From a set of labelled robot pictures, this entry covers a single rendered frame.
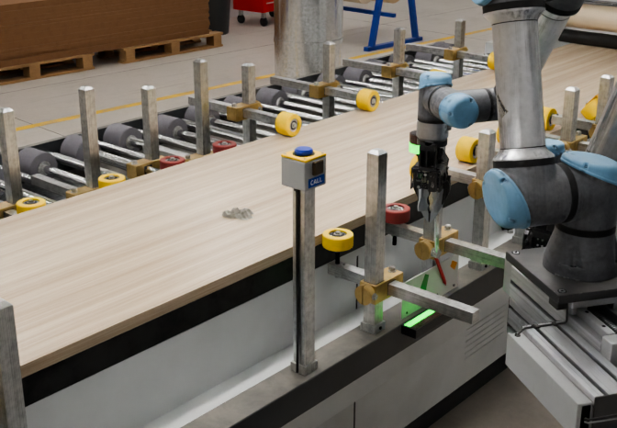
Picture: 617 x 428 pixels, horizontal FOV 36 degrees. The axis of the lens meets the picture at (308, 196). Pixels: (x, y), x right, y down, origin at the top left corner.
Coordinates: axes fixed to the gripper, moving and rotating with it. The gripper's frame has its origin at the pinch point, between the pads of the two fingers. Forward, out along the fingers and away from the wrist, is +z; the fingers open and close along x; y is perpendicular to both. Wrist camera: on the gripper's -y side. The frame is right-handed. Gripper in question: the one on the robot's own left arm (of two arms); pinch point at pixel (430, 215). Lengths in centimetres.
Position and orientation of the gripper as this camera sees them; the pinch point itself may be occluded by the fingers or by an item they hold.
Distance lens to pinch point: 232.2
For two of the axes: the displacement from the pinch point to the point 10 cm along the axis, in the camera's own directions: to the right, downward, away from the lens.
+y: -3.6, 3.0, -8.8
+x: 9.3, 1.2, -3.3
